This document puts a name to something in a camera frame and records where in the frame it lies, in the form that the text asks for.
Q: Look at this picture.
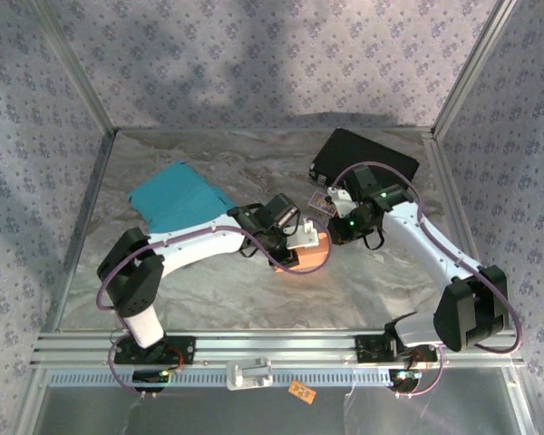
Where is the orange paper box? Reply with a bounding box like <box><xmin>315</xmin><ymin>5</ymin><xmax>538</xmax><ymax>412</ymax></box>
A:
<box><xmin>273</xmin><ymin>228</ymin><xmax>333</xmax><ymax>276</ymax></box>

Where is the blue paper box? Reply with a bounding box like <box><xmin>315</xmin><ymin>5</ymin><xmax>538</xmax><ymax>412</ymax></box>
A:
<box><xmin>127</xmin><ymin>161</ymin><xmax>238</xmax><ymax>236</ymax></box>

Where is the purple printed card packet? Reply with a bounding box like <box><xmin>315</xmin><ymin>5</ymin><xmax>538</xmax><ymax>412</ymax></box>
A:
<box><xmin>307</xmin><ymin>189</ymin><xmax>337</xmax><ymax>216</ymax></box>

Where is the black hard case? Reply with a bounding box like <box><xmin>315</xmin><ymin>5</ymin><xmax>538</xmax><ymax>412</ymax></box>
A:
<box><xmin>307</xmin><ymin>127</ymin><xmax>422</xmax><ymax>205</ymax></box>

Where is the orange tag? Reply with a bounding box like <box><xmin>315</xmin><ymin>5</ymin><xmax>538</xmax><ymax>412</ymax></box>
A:
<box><xmin>287</xmin><ymin>379</ymin><xmax>317</xmax><ymax>404</ymax></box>

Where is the grey metal panel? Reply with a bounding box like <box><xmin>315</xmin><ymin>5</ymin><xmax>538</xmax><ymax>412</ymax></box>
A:
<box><xmin>31</xmin><ymin>367</ymin><xmax>534</xmax><ymax>435</ymax></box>

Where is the black right controller board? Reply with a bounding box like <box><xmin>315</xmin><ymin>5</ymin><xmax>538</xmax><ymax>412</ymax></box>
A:
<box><xmin>386</xmin><ymin>368</ymin><xmax>423</xmax><ymax>393</ymax></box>

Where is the black controller board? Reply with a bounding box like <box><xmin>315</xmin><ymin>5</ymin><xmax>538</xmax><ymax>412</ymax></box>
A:
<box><xmin>386</xmin><ymin>368</ymin><xmax>423</xmax><ymax>393</ymax></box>
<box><xmin>131</xmin><ymin>369</ymin><xmax>171</xmax><ymax>393</ymax></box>

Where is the black left controller board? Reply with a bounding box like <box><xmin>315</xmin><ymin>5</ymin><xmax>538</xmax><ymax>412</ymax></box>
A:
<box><xmin>131</xmin><ymin>369</ymin><xmax>171</xmax><ymax>393</ymax></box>

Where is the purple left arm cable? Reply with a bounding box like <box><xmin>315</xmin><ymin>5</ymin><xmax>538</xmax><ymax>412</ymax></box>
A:
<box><xmin>94</xmin><ymin>217</ymin><xmax>333</xmax><ymax>401</ymax></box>

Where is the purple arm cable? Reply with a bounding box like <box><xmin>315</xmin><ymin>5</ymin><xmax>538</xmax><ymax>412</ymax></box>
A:
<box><xmin>94</xmin><ymin>217</ymin><xmax>333</xmax><ymax>401</ymax></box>
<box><xmin>329</xmin><ymin>160</ymin><xmax>525</xmax><ymax>401</ymax></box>

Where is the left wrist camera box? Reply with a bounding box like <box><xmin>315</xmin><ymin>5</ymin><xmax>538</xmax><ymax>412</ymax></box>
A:
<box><xmin>286</xmin><ymin>217</ymin><xmax>322</xmax><ymax>251</ymax></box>

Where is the thin black right gripper cable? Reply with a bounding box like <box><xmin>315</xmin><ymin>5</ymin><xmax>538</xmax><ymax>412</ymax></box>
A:
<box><xmin>361</xmin><ymin>220</ymin><xmax>387</xmax><ymax>252</ymax></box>

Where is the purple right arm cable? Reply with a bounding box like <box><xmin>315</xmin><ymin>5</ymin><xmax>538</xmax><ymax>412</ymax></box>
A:
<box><xmin>329</xmin><ymin>160</ymin><xmax>525</xmax><ymax>401</ymax></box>

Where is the aluminium mounting rail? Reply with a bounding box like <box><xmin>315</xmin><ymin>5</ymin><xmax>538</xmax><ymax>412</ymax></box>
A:
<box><xmin>29</xmin><ymin>329</ymin><xmax>526</xmax><ymax>369</ymax></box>

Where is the aluminium table edge rail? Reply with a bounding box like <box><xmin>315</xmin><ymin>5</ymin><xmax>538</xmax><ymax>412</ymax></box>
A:
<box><xmin>38</xmin><ymin>129</ymin><xmax>120</xmax><ymax>336</ymax></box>
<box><xmin>422</xmin><ymin>130</ymin><xmax>500</xmax><ymax>331</ymax></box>
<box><xmin>112</xmin><ymin>126</ymin><xmax>436</xmax><ymax>135</ymax></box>

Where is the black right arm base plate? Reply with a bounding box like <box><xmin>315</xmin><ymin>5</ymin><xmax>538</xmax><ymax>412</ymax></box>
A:
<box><xmin>355</xmin><ymin>333</ymin><xmax>439</xmax><ymax>363</ymax></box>

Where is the white plastic bracket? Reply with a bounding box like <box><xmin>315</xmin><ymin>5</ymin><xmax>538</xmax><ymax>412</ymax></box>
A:
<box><xmin>225</xmin><ymin>356</ymin><xmax>274</xmax><ymax>392</ymax></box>

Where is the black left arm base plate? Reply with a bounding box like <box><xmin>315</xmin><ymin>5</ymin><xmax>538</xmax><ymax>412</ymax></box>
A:
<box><xmin>113</xmin><ymin>335</ymin><xmax>197</xmax><ymax>366</ymax></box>

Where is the grey slotted cable duct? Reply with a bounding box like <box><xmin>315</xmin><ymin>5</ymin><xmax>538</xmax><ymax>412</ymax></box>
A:
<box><xmin>47</xmin><ymin>367</ymin><xmax>393</xmax><ymax>389</ymax></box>

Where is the aluminium frame post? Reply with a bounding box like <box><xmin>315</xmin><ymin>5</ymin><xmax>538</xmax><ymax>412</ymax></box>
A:
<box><xmin>430</xmin><ymin>0</ymin><xmax>522</xmax><ymax>140</ymax></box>
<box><xmin>24</xmin><ymin>0</ymin><xmax>120</xmax><ymax>133</ymax></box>

